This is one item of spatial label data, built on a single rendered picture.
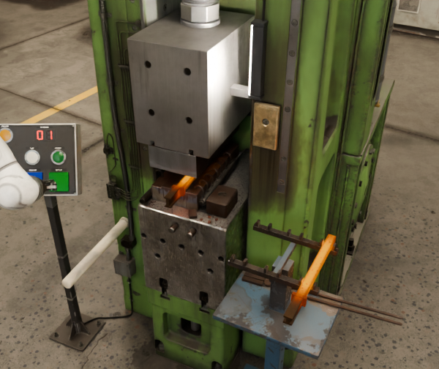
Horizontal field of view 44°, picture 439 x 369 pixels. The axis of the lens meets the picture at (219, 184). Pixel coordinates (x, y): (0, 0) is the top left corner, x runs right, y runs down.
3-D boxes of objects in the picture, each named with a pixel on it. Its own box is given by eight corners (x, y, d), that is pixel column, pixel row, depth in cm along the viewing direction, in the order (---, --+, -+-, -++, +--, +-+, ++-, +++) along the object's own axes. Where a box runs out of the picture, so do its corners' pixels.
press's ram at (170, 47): (230, 164, 191) (232, 56, 169) (136, 142, 204) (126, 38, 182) (270, 114, 223) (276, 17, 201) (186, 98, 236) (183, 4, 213)
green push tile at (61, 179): (68, 191, 210) (67, 172, 209) (49, 191, 210) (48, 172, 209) (70, 191, 212) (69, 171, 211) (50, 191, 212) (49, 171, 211)
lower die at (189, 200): (197, 211, 210) (197, 193, 205) (152, 198, 217) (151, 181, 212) (238, 159, 242) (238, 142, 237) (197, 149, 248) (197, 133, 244)
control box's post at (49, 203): (79, 334, 275) (40, 151, 214) (73, 332, 277) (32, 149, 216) (83, 329, 278) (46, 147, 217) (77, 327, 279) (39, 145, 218)
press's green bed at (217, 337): (223, 382, 253) (224, 312, 226) (153, 355, 265) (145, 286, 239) (264, 302, 294) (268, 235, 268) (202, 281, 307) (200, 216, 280)
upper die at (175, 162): (196, 178, 201) (196, 156, 196) (149, 166, 208) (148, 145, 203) (239, 128, 233) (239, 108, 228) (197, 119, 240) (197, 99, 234)
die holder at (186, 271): (224, 313, 226) (225, 230, 201) (145, 286, 238) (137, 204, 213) (269, 234, 268) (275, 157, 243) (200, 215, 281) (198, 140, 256)
